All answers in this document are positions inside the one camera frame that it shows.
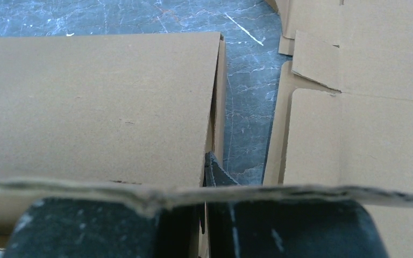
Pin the cardboard box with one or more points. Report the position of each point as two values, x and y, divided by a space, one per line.
104 110

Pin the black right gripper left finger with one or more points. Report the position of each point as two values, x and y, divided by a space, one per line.
53 227

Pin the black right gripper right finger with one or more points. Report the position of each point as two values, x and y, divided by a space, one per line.
307 227

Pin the lower flat cardboard sheet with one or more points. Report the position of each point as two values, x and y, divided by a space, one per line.
344 108

